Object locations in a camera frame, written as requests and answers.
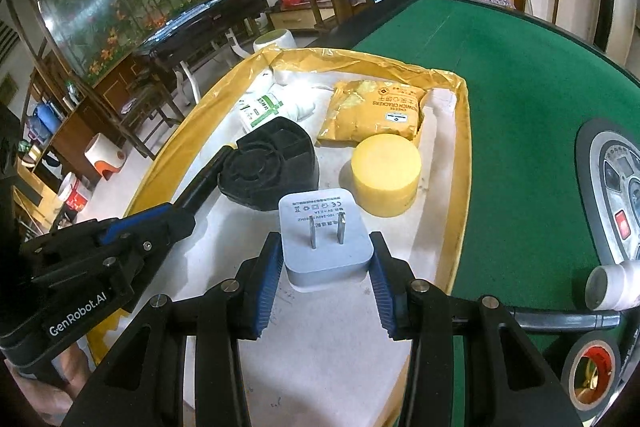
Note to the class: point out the black glossy side table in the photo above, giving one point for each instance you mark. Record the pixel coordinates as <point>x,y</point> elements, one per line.
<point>200,22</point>

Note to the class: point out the white orange stool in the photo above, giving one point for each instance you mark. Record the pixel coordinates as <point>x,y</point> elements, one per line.
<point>105,154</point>

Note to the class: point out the black tape roll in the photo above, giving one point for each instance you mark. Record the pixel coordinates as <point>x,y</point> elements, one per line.
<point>570,367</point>

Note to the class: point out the small white green-cross bottle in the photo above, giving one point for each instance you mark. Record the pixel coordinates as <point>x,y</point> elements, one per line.
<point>265,109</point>

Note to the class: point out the silver floral spray bottle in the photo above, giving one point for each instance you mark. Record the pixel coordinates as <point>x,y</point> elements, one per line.
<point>565,321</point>

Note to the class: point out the white round pot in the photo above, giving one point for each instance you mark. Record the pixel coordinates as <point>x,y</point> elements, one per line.
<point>272,41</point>

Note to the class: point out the yellow round jar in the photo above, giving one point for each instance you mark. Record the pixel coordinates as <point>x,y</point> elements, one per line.
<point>385,172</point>

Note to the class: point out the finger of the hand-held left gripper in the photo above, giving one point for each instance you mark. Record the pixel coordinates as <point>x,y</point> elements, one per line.
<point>135,224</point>

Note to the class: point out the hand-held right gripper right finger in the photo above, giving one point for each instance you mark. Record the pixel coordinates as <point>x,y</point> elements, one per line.
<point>382,292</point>

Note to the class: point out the mahjong table centre panel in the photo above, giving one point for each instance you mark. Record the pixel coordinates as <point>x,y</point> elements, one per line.
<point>610,187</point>

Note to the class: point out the yellow taped white tray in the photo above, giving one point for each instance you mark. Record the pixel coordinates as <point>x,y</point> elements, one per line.
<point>440,187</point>

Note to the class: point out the person's left hand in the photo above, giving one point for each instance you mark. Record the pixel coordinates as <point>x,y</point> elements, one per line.
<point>65,374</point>

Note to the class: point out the white power adapter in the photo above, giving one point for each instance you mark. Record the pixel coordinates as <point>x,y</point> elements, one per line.
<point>325,247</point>

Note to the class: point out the white bottle red label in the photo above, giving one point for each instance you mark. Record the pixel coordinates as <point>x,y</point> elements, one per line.
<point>612,287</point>

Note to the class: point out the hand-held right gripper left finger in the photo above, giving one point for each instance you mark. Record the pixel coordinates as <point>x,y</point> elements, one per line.
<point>270,287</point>

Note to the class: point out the yellow cracker packet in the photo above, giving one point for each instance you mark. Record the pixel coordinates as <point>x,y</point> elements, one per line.
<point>375,109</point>

